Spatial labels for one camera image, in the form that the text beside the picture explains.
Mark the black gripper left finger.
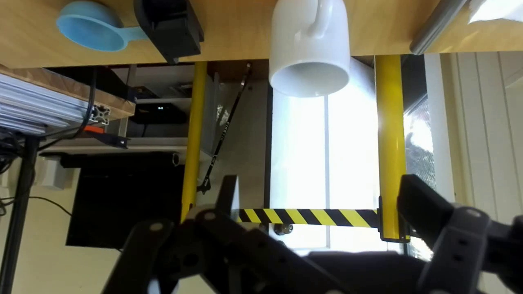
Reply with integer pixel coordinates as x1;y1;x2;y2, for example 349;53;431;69
99;174;349;294

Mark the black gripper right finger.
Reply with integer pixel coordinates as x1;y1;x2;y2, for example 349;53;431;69
397;174;523;294

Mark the white ceramic mug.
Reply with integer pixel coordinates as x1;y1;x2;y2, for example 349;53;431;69
268;0;353;100

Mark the black monitor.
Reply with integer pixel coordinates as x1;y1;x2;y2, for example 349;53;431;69
63;154;191;250

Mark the brown board panel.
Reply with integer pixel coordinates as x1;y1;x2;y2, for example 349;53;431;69
204;59;272;219

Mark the black slanted rod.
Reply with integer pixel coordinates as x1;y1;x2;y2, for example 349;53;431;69
196;62;253;196

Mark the yellow black striped barrier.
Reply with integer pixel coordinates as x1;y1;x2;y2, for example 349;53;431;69
178;54;410;244

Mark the red black clamp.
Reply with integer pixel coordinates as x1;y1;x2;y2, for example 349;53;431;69
80;123;130;151

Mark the white panel door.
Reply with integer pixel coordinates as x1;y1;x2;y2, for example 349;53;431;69
268;56;382;258

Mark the wooden side table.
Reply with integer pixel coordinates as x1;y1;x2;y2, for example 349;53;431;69
0;64;137;121

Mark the small black box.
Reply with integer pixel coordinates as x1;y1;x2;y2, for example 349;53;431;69
132;0;205;64

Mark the white paper towel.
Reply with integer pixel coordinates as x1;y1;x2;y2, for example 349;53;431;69
467;0;523;27

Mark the black camera stand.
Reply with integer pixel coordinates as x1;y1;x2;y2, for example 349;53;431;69
0;136;40;294

